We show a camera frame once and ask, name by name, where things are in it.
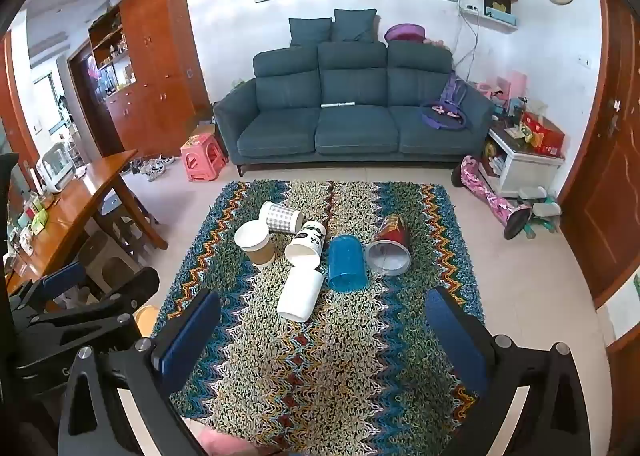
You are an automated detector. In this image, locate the round wooden stool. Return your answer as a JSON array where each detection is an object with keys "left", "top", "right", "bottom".
[{"left": 134, "top": 305, "right": 161, "bottom": 338}]

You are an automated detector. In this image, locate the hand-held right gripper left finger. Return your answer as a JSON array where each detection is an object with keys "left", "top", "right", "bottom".
[{"left": 56, "top": 288, "right": 222, "bottom": 456}]

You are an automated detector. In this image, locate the pink plastic stool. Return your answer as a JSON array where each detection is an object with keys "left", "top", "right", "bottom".
[{"left": 180, "top": 133, "right": 228, "bottom": 183}]

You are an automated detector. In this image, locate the wall shelf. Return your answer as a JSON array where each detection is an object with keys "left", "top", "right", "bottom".
[{"left": 467, "top": 0, "right": 520, "bottom": 31}]

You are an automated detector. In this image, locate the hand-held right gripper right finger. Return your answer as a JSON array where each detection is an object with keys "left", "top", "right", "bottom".
[{"left": 424, "top": 287, "right": 593, "bottom": 456}]

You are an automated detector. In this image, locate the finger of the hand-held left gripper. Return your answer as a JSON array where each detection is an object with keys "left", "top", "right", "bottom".
[
  {"left": 7, "top": 261, "right": 88, "bottom": 317},
  {"left": 29, "top": 266, "right": 161, "bottom": 337}
]

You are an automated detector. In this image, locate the colourful zigzag rug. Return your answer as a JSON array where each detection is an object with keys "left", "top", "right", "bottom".
[{"left": 150, "top": 179, "right": 486, "bottom": 456}]

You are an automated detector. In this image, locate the white panda print cup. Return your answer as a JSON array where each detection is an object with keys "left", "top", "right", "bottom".
[{"left": 284, "top": 221, "right": 328, "bottom": 269}]

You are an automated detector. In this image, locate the white side table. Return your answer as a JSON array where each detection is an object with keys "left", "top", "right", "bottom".
[{"left": 482, "top": 128, "right": 565, "bottom": 199}]

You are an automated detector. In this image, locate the pink hoverboard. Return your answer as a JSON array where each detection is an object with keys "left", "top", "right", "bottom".
[{"left": 451, "top": 156, "right": 533, "bottom": 241}]

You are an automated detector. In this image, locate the red cardboard box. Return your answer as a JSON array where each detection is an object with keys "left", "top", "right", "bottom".
[{"left": 520, "top": 110, "right": 566, "bottom": 157}]

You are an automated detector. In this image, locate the white countertop appliance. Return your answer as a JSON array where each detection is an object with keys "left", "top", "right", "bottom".
[{"left": 36, "top": 143, "right": 77, "bottom": 193}]

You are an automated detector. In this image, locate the pile of sneakers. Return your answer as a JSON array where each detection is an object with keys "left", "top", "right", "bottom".
[{"left": 122, "top": 155, "right": 176, "bottom": 183}]

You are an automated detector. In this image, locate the wooden cabinet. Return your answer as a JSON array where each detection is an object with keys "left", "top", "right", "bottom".
[{"left": 67, "top": 0, "right": 212, "bottom": 159}]

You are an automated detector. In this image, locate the teal three-seat sofa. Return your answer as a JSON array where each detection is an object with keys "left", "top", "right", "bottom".
[{"left": 213, "top": 40, "right": 493, "bottom": 178}]

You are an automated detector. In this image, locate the plain white cup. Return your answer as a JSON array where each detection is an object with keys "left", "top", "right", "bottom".
[{"left": 276, "top": 266, "right": 323, "bottom": 323}]

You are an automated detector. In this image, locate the purple backpack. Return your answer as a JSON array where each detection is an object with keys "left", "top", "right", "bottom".
[{"left": 437, "top": 73, "right": 468, "bottom": 106}]

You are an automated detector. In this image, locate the purple flat bag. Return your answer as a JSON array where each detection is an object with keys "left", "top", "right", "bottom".
[{"left": 420, "top": 100, "right": 473, "bottom": 133}]

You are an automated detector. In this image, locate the grey plastic stool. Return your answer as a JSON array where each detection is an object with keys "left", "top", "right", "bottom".
[{"left": 77, "top": 231, "right": 143, "bottom": 297}]

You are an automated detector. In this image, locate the paper cup with brown sleeve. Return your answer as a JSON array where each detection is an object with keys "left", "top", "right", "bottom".
[{"left": 234, "top": 221, "right": 277, "bottom": 271}]

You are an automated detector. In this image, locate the pink toy set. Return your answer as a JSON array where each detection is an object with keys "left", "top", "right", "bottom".
[{"left": 475, "top": 72, "right": 528, "bottom": 104}]

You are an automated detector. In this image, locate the checkered white cup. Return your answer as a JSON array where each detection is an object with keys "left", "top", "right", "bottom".
[{"left": 258, "top": 201, "right": 304, "bottom": 235}]

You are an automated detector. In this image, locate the teal cushion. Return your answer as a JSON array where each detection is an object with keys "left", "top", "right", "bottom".
[
  {"left": 331, "top": 8, "right": 378, "bottom": 43},
  {"left": 288, "top": 17, "right": 334, "bottom": 47}
]

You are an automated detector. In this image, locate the blue transparent cup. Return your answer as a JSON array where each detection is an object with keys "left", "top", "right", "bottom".
[{"left": 327, "top": 235, "right": 369, "bottom": 293}]

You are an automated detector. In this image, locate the wooden table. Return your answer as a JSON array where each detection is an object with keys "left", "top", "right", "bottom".
[{"left": 0, "top": 149, "right": 168, "bottom": 297}]

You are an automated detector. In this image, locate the red printed cup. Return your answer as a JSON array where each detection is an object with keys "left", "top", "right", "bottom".
[{"left": 364, "top": 213, "right": 413, "bottom": 277}]

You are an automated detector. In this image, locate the wooden door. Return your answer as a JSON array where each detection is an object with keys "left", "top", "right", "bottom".
[{"left": 557, "top": 0, "right": 640, "bottom": 309}]

